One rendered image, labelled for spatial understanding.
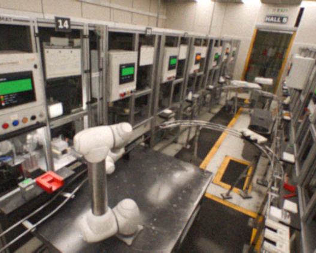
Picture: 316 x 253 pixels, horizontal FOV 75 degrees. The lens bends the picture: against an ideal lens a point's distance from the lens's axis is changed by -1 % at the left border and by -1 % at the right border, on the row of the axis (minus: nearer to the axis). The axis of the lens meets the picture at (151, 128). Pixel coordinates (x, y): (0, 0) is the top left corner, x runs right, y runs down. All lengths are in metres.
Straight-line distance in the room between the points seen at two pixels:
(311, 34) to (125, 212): 8.71
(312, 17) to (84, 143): 8.87
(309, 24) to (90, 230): 8.96
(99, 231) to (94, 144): 0.58
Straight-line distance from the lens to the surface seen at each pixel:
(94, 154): 1.15
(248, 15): 9.45
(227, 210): 3.06
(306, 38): 9.32
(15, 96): 1.49
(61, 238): 1.73
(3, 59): 1.46
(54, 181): 1.79
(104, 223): 1.43
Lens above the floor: 2.02
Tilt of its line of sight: 25 degrees down
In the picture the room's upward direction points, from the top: 6 degrees clockwise
